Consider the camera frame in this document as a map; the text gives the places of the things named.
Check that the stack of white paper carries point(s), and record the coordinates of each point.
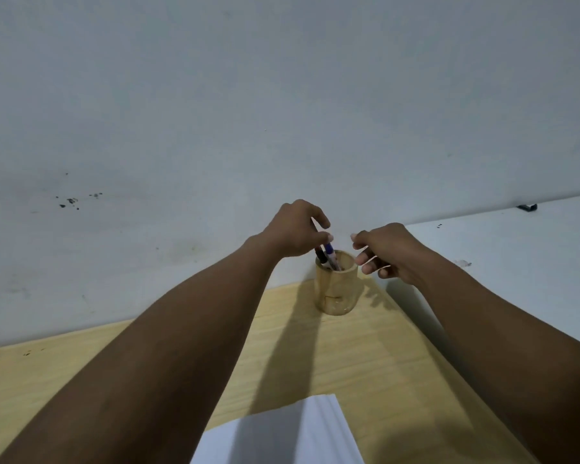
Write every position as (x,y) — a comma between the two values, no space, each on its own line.
(290,434)

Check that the person's left thumb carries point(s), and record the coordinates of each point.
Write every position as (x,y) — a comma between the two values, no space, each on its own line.
(319,239)

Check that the black pen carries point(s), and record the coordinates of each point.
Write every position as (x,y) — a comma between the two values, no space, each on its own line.
(321,256)

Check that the tan pen holder cup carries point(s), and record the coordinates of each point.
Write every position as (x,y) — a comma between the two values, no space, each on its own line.
(336,292)

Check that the person's right little finger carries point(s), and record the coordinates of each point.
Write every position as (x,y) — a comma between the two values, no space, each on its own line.
(387,273)

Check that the person's right forearm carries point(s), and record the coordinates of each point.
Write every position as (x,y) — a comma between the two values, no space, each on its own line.
(507,352)

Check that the person's right middle finger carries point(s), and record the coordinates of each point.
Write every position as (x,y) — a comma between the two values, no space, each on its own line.
(367,256)

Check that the person's left hand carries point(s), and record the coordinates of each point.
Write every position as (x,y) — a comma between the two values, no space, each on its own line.
(287,231)

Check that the person's left forearm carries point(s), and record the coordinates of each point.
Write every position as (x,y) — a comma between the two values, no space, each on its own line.
(174,352)

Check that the small black wall clip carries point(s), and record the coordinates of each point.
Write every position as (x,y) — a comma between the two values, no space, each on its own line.
(527,207)

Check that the person's right hand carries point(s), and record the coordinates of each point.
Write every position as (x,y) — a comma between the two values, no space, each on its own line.
(396,251)

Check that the blue pen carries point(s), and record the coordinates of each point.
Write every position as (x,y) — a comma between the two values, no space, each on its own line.
(330,254)

